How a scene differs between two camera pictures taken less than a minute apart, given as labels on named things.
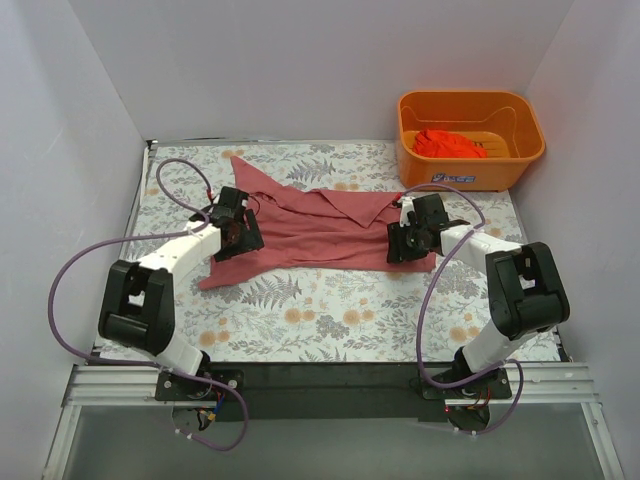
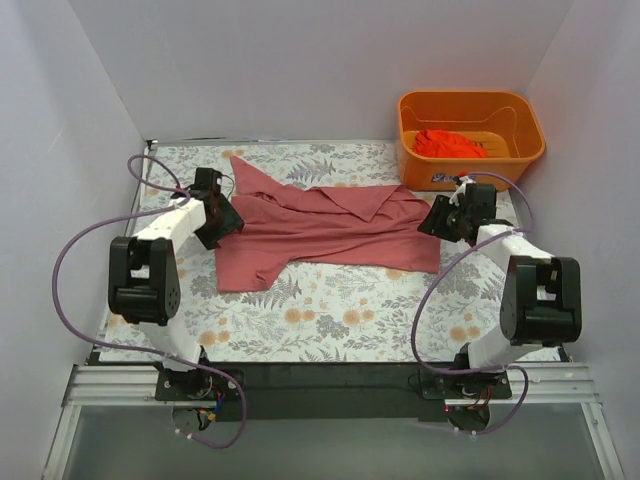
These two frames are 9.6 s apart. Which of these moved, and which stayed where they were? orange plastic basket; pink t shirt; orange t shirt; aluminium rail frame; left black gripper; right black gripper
Moved: right black gripper; left black gripper
Stayed: aluminium rail frame; orange plastic basket; orange t shirt; pink t shirt
